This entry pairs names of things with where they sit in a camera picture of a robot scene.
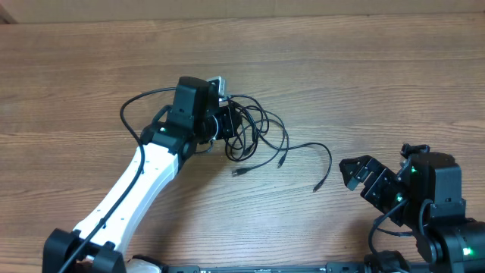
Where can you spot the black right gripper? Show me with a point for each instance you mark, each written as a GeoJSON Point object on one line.
{"type": "Point", "coordinates": [360, 167]}

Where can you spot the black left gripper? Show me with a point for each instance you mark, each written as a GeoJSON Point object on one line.
{"type": "Point", "coordinates": [227, 113]}

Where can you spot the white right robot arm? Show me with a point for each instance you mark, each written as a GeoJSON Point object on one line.
{"type": "Point", "coordinates": [425, 195]}

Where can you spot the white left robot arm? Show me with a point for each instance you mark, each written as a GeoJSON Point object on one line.
{"type": "Point", "coordinates": [98, 242]}

